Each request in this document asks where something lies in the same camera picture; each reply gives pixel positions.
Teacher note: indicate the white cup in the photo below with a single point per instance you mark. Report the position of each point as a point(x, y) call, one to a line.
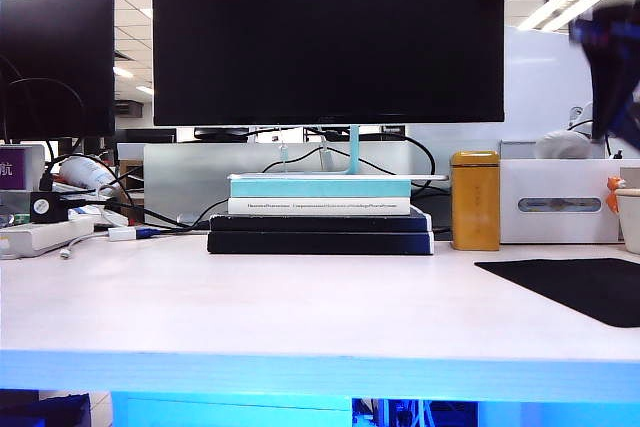
point(631, 222)

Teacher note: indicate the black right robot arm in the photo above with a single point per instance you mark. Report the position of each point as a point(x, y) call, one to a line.
point(610, 87)

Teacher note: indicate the orange fox figurine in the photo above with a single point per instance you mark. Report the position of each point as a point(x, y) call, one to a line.
point(614, 196)

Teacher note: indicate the thin black book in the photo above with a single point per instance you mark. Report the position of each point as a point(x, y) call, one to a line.
point(320, 224)

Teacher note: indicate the white power strip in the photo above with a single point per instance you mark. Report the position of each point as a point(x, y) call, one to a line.
point(45, 237)

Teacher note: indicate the large black monitor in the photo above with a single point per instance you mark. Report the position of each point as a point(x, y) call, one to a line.
point(325, 32)

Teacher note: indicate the white partition board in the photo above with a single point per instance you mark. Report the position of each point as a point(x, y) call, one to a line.
point(540, 77)

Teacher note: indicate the stack of books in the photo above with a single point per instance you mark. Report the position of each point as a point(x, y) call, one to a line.
point(172, 177)

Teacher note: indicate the black cube charger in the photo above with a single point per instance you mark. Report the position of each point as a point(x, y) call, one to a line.
point(48, 207)

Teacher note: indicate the purple white box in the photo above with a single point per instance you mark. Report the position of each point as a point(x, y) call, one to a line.
point(12, 169)

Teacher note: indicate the yellow tin can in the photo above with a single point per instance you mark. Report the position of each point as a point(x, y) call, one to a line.
point(475, 202)

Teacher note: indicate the thick black book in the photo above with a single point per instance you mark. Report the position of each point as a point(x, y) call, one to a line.
point(320, 243)

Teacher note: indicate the light blue monitor stand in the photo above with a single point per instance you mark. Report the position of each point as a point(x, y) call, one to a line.
point(354, 152)

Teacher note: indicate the teal book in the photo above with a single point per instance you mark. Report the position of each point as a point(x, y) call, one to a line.
point(320, 189)

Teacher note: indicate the white tube bottle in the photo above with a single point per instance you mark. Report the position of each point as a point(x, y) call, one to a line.
point(85, 172)

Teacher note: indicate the black mouse pad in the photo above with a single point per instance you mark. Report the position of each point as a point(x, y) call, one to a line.
point(575, 289)

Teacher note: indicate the white usb adapter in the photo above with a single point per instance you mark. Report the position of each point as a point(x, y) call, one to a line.
point(122, 233)

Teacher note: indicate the silver metal tray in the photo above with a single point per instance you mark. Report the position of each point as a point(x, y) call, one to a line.
point(517, 149)

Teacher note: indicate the white tissue box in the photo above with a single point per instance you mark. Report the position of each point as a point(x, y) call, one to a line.
point(557, 182)

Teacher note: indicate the white book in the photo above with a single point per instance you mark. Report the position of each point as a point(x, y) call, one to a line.
point(320, 206)

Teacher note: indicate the dark blue bag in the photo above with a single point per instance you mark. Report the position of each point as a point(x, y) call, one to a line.
point(45, 412)

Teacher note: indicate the small black monitor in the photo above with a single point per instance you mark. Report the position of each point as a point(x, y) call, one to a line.
point(55, 47)

